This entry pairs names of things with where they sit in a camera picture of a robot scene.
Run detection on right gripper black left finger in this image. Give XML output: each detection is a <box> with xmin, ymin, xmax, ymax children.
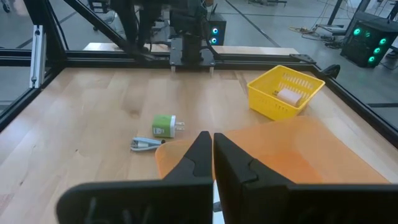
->
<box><xmin>55</xmin><ymin>130</ymin><xmax>214</xmax><ymax>224</ymax></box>

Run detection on light blue braided cable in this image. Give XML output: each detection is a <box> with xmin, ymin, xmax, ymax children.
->
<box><xmin>129</xmin><ymin>136</ymin><xmax>167</xmax><ymax>152</ymax></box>

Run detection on yellow slotted plastic basket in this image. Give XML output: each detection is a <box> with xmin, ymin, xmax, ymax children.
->
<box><xmin>247</xmin><ymin>64</ymin><xmax>326</xmax><ymax>121</ymax></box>

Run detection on yellow floor cable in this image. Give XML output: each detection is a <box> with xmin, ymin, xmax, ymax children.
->
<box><xmin>288</xmin><ymin>26</ymin><xmax>315</xmax><ymax>35</ymax></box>

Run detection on silver aluminium bracket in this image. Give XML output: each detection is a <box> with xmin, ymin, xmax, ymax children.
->
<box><xmin>29</xmin><ymin>24</ymin><xmax>47</xmax><ymax>90</ymax></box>

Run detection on black computer blue lights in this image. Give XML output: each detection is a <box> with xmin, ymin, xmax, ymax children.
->
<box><xmin>207</xmin><ymin>12</ymin><xmax>227</xmax><ymax>46</ymax></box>

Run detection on green white USB charger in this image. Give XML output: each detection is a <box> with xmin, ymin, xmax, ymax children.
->
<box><xmin>151</xmin><ymin>114</ymin><xmax>186</xmax><ymax>139</ymax></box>

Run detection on black aluminium table frame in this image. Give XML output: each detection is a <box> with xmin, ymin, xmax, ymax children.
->
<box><xmin>0</xmin><ymin>0</ymin><xmax>398</xmax><ymax>149</ymax></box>

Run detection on orange translucent plastic bin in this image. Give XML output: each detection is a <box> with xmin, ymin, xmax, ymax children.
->
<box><xmin>154</xmin><ymin>116</ymin><xmax>391</xmax><ymax>184</ymax></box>

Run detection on white cardboard box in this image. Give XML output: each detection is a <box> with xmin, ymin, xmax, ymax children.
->
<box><xmin>213</xmin><ymin>180</ymin><xmax>225</xmax><ymax>224</ymax></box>

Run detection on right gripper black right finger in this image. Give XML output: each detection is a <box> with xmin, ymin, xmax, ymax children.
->
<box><xmin>213</xmin><ymin>132</ymin><xmax>398</xmax><ymax>224</ymax></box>

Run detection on black computer green lights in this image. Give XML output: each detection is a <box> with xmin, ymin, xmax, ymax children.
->
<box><xmin>340</xmin><ymin>11</ymin><xmax>398</xmax><ymax>68</ymax></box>

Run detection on pink charger cube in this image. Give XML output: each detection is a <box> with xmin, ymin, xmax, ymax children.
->
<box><xmin>275</xmin><ymin>88</ymin><xmax>303</xmax><ymax>108</ymax></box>

